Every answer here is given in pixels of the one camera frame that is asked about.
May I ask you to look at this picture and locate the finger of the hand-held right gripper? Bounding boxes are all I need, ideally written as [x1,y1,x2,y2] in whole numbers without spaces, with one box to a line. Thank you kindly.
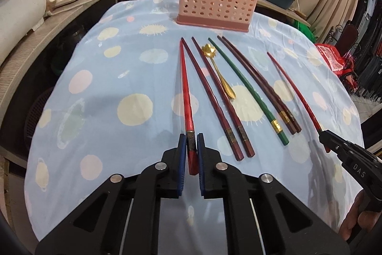
[319,130,377,160]
[336,150,382,199]

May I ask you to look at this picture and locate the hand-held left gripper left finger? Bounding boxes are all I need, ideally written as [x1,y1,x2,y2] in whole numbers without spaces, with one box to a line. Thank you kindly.
[35,133,187,255]

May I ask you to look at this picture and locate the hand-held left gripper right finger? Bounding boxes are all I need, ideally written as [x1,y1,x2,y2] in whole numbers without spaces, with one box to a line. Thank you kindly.
[197,133,350,255]

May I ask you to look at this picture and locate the dark red chopstick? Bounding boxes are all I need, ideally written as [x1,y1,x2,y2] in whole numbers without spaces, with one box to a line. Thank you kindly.
[181,38,245,162]
[191,37,256,158]

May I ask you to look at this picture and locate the dark brown chopstick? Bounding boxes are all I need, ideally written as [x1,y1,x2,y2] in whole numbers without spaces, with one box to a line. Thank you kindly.
[222,36,302,133]
[217,36,297,135]

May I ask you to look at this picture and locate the green chopstick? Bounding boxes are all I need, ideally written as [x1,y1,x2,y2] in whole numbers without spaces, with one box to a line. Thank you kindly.
[208,38,290,146]

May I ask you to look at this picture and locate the gold flower spoon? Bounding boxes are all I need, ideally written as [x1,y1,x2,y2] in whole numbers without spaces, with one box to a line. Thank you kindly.
[201,44,237,100]

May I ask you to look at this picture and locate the person's right hand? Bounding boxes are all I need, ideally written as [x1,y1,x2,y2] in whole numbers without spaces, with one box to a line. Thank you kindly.
[340,192,372,241]

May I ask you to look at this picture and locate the red plastic bag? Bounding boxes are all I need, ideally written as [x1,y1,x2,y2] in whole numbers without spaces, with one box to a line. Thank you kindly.
[315,43,357,91]

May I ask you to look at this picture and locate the hanging dark clothes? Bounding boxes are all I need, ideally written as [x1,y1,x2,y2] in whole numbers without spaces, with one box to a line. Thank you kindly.
[349,0,382,124]

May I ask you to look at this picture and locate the blue dotted tablecloth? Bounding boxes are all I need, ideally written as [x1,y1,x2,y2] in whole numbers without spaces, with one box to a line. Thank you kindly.
[24,0,366,255]

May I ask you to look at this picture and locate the green bag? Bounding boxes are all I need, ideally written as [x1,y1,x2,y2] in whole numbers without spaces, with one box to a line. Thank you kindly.
[294,16,317,44]

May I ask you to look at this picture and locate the curved wooden counter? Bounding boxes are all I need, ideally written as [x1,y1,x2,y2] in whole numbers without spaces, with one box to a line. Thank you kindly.
[0,0,311,172]

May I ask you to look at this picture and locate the white plastic tub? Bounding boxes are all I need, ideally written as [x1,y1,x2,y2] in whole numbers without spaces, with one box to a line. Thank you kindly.
[0,0,50,64]

